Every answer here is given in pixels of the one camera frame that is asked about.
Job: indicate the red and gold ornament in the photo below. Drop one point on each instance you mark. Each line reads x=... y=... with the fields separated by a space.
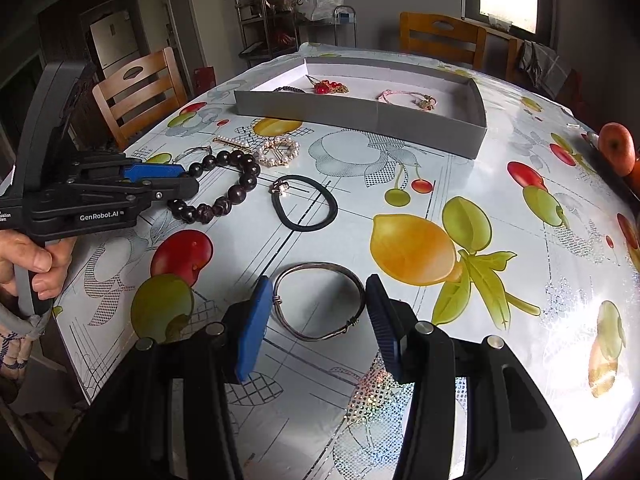
x=324 y=86

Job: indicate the metal storage shelf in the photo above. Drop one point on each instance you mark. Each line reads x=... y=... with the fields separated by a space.
x=268 y=29

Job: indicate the orange fruit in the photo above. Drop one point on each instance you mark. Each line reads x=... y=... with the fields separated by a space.
x=633 y=179

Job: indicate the red apple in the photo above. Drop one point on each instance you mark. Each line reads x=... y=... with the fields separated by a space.
x=616 y=144

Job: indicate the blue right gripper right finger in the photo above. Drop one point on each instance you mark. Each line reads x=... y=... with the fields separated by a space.
x=387 y=319

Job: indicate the white plastic bag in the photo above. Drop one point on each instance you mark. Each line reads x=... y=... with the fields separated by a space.
x=316 y=10

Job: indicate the person's left hand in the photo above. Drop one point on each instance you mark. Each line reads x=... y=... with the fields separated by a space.
x=49 y=264

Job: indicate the round pearl hair clip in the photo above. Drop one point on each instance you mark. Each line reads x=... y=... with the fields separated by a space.
x=278 y=151

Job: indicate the grey clothing on chair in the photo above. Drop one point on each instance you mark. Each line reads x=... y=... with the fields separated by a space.
x=545 y=69

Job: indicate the large silver bangle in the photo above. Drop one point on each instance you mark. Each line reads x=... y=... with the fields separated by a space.
x=191 y=151

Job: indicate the wooden chair left side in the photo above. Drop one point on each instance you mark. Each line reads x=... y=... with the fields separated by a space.
x=140 y=94

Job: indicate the grey shallow cardboard tray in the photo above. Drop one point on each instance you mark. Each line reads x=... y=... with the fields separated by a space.
x=413 y=103

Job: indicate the pearl bar hair clip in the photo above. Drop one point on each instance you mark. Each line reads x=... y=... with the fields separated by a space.
x=239 y=144

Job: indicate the wooden chair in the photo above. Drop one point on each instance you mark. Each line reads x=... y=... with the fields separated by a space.
x=140 y=94
x=444 y=37

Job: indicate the wooden chair far side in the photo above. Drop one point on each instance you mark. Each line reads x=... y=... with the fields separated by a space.
x=444 y=37

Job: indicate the red fire extinguisher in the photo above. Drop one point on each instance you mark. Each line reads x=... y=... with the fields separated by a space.
x=204 y=79

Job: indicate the small silver bangle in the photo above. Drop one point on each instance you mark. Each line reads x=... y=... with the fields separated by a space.
x=317 y=301

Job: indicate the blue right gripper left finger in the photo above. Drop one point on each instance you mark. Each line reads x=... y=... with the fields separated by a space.
x=256 y=313

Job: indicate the small metal rack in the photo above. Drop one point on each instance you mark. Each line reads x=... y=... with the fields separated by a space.
x=342 y=16

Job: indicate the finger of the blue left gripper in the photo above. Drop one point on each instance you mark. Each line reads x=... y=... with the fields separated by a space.
x=168 y=188
x=144 y=171

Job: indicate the white refrigerator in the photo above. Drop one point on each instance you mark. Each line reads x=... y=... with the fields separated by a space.
x=115 y=43

